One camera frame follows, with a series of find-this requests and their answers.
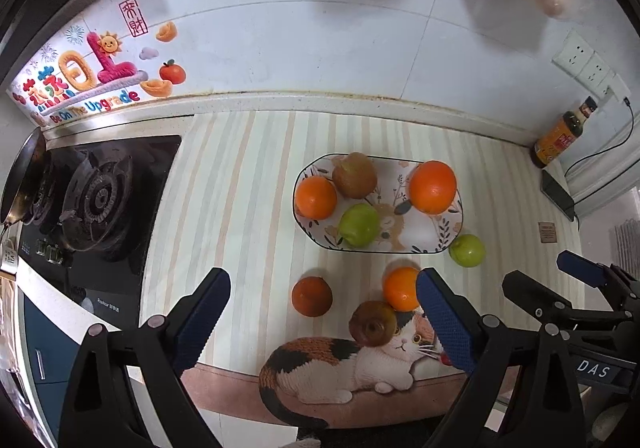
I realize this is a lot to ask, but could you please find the brown sauce bottle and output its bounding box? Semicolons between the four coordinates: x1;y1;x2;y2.
532;96;599;169

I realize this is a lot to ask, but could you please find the green apple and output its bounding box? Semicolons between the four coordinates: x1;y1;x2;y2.
338;203;382;249
448;234;487;269

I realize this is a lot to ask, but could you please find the colourful wall sticker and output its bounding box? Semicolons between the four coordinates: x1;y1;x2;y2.
6;0;189;130

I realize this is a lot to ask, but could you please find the striped cat print mat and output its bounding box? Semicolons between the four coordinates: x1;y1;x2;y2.
140;110;587;435

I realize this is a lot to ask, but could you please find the white wall socket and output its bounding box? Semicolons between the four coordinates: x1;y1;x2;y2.
577;53;617;92
599;73;632;100
552;31;597;77

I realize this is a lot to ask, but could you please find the small orange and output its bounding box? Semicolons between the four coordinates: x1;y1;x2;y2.
294;176;339;221
383;266;424;313

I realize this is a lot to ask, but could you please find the blue cabinet front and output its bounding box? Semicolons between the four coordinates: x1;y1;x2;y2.
15;287;77;381

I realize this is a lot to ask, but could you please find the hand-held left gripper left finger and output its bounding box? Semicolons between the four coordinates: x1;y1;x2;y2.
59;267;232;448

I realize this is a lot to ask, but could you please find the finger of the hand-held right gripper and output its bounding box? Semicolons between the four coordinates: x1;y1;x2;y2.
502;270;622;330
557;250;640;312

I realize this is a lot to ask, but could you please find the dark frying pan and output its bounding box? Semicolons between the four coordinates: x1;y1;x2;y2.
0;127;47;230

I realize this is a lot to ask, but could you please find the black phone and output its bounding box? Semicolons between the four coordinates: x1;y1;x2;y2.
541;169;581;223

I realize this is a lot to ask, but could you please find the brown kiwi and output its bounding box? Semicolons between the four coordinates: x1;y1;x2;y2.
332;152;378;200
349;300;400;347

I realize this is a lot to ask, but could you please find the oval rabbit print plate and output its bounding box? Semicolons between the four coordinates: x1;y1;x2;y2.
292;154;464;255

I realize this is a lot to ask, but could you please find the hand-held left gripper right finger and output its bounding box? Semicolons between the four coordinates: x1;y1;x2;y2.
415;268;588;448

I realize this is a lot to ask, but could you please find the black cable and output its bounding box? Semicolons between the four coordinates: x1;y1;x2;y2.
564;98;640;180

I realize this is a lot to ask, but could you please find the black gas stove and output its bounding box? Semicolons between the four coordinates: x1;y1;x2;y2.
17;134;182;325

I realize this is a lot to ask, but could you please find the dark red-brown round fruit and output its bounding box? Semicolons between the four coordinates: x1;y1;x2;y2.
291;276;334;317

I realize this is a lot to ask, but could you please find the large orange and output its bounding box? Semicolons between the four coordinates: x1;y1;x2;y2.
408;160;458;216

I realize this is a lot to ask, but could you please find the white radiator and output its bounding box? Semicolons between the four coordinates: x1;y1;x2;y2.
612;220;640;280

